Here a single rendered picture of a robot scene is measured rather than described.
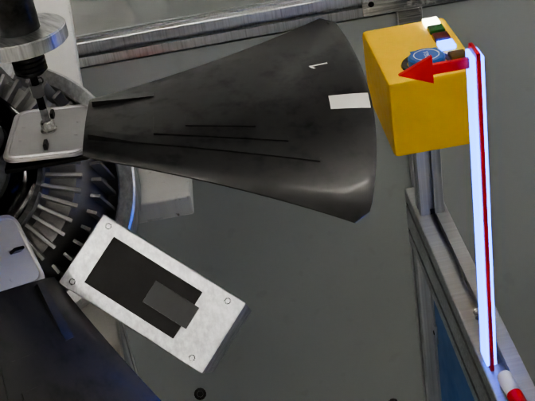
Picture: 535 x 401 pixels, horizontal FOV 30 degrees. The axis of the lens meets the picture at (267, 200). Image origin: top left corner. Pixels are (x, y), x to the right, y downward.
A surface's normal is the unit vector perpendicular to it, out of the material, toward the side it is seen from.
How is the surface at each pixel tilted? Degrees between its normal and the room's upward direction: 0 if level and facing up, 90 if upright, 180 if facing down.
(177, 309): 50
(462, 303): 0
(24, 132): 4
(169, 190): 0
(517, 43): 90
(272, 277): 90
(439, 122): 90
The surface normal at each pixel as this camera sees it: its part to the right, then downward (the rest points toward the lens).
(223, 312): -0.02, -0.16
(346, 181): 0.09, -0.57
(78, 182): 0.93, -0.02
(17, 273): 0.66, -0.46
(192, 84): -0.14, -0.81
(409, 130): 0.10, 0.50
